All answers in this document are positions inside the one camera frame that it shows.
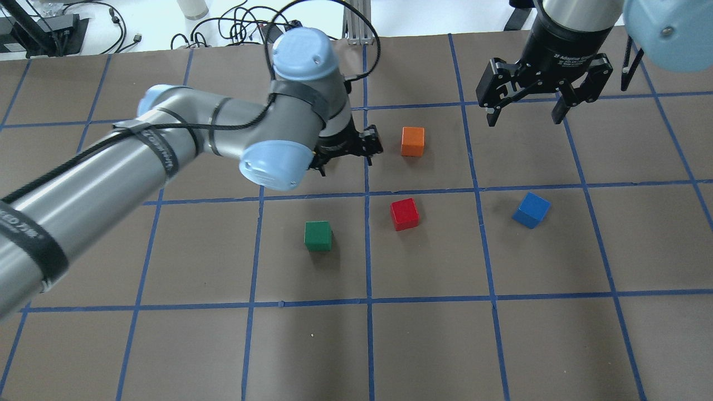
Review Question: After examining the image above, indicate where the aluminium frame post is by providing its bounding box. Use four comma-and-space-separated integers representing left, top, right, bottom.
342, 1, 374, 46

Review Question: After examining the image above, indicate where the blue wooden block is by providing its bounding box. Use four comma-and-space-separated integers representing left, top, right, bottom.
511, 192, 551, 229

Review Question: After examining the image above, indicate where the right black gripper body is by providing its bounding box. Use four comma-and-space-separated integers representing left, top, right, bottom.
520, 11, 612, 95

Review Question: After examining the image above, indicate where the green wooden block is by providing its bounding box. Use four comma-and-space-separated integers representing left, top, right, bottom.
304, 221, 332, 252

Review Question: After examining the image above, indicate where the orange wooden block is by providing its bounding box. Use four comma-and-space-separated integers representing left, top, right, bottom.
401, 126, 426, 157

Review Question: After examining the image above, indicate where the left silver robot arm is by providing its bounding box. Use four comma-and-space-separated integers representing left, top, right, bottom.
1, 27, 384, 320

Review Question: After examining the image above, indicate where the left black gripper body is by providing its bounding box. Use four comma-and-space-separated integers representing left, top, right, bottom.
313, 124, 360, 162

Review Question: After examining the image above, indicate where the red wooden block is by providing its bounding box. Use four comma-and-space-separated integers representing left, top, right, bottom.
390, 198, 420, 232

